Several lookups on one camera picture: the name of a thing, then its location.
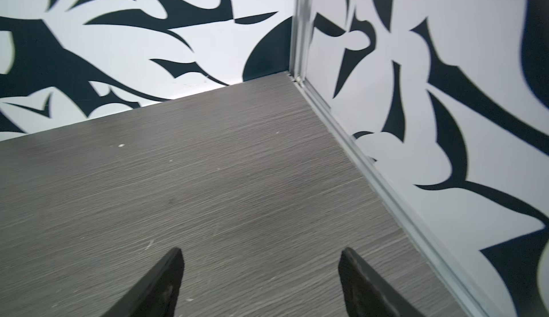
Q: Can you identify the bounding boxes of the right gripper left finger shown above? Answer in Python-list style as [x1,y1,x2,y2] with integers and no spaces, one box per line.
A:
[103,248,184,317]

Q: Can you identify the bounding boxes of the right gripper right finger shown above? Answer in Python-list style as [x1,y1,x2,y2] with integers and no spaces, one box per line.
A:
[338,247,423,317]

